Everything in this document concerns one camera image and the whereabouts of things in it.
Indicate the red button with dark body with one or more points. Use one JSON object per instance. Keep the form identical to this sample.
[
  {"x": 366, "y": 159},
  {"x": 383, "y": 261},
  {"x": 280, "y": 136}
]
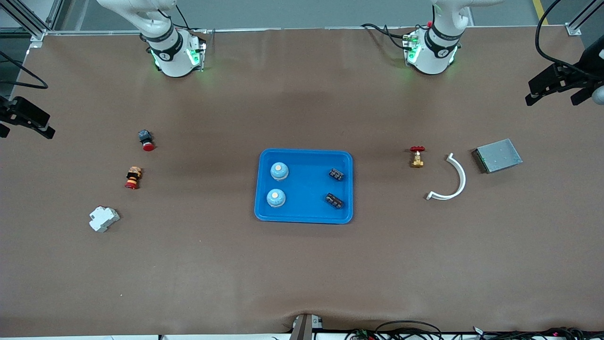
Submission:
[{"x": 147, "y": 140}]

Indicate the brown table mat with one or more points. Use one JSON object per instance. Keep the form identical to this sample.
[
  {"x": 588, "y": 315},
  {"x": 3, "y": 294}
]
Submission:
[{"x": 302, "y": 264}]

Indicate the white circuit breaker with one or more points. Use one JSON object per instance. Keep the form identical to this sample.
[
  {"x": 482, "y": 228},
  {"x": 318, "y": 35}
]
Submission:
[{"x": 104, "y": 219}]

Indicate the light blue round bell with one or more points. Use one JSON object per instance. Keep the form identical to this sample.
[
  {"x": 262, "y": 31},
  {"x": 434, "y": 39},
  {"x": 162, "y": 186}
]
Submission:
[
  {"x": 279, "y": 171},
  {"x": 276, "y": 198}
]

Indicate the grey metal box module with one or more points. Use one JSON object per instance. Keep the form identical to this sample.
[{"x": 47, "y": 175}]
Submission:
[{"x": 499, "y": 156}]

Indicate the aluminium table edge rail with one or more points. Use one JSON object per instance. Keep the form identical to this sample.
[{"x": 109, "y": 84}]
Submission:
[{"x": 306, "y": 29}]

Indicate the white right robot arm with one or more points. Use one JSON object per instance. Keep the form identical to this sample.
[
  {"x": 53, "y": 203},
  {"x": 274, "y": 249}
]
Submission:
[{"x": 172, "y": 56}]

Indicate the red button with orange body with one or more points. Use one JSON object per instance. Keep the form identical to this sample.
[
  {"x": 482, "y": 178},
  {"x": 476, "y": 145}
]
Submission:
[{"x": 133, "y": 177}]

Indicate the blue plastic tray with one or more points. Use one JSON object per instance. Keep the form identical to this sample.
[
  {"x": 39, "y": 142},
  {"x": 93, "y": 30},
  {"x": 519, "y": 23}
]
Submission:
[{"x": 306, "y": 189}]

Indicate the aluminium frame post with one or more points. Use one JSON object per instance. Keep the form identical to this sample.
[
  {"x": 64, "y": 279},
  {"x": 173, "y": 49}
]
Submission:
[
  {"x": 33, "y": 23},
  {"x": 578, "y": 23}
]

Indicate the small dark capacitor block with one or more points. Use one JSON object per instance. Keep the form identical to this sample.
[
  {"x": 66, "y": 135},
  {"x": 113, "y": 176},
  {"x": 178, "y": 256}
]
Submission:
[
  {"x": 334, "y": 200},
  {"x": 336, "y": 174}
]

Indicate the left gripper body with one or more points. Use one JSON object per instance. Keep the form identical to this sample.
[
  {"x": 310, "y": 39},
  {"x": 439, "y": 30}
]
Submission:
[{"x": 586, "y": 66}]

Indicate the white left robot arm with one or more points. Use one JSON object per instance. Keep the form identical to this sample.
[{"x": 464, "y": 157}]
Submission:
[{"x": 434, "y": 56}]

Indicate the white curved plastic piece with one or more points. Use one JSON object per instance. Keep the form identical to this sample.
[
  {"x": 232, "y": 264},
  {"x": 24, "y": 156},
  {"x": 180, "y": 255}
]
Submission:
[{"x": 464, "y": 178}]

